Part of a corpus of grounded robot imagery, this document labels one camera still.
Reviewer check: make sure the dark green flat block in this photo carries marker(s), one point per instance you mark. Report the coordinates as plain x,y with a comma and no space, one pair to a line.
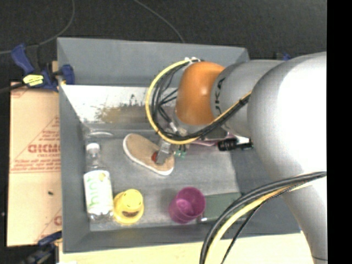
220,205

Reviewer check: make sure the clear plastic bottle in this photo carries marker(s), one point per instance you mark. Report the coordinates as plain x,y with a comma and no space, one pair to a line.
97,191

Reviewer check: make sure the black cylinder on white bracket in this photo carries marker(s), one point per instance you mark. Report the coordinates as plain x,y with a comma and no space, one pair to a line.
227,144

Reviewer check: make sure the grey metal bin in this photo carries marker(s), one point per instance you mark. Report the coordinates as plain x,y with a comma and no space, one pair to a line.
192,175

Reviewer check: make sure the small red thing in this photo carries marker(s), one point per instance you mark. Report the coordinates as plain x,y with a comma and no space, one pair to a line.
154,156

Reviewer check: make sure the purple cup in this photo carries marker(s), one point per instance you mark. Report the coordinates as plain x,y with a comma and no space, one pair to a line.
187,205

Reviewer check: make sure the yellow cup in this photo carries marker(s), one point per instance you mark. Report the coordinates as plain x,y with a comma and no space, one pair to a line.
129,203

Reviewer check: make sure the tan shoe with white sole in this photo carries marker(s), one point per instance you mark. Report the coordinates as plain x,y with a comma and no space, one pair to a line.
138,147

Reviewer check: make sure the brown cardboard board red print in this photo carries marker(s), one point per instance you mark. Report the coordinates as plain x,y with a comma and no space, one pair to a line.
33,136

